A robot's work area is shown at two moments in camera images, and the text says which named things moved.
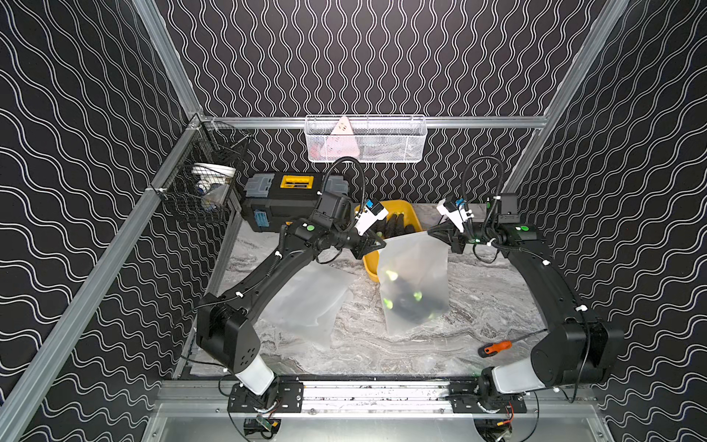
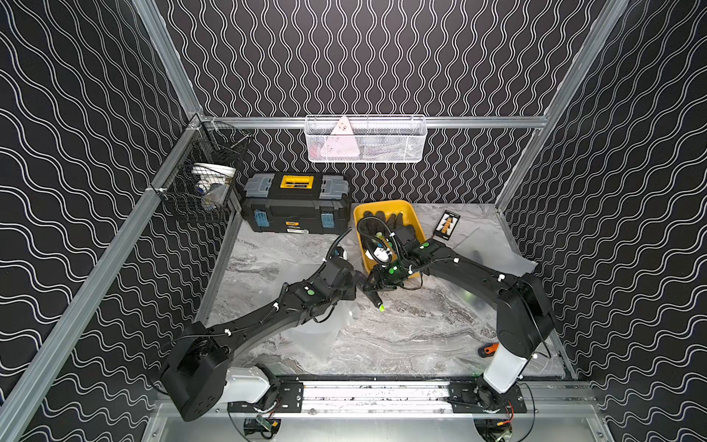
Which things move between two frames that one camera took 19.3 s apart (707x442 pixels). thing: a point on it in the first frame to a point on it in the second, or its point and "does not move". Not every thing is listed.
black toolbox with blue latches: (271, 201) does not move
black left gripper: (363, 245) to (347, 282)
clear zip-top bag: (414, 278) to (491, 246)
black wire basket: (199, 185) does not move
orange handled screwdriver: (492, 347) does not move
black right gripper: (453, 238) to (378, 281)
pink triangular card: (341, 146) does not move
